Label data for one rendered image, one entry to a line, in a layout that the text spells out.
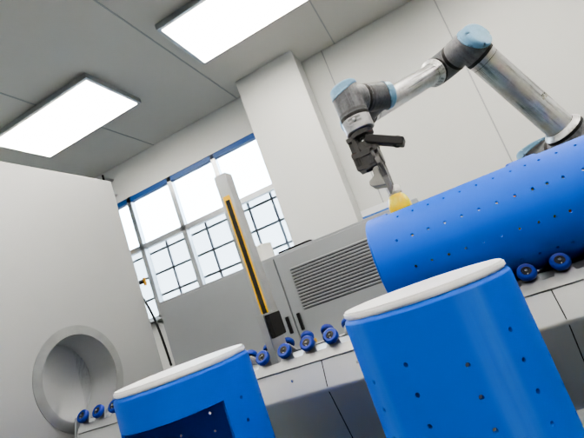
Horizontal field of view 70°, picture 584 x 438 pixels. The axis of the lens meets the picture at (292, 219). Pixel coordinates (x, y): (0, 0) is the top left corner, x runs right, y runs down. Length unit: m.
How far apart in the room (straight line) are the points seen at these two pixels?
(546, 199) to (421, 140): 3.11
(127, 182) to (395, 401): 5.08
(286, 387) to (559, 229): 0.81
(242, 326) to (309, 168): 1.66
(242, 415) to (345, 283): 2.08
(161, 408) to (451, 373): 0.50
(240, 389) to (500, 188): 0.76
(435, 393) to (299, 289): 2.38
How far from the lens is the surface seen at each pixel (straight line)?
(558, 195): 1.14
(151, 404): 0.86
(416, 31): 4.55
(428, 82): 1.81
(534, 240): 1.14
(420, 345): 0.63
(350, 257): 2.86
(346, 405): 1.24
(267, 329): 1.35
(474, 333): 0.63
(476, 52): 1.85
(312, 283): 2.94
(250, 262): 1.74
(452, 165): 4.12
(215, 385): 0.85
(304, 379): 1.25
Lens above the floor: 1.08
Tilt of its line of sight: 11 degrees up
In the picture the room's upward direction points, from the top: 20 degrees counter-clockwise
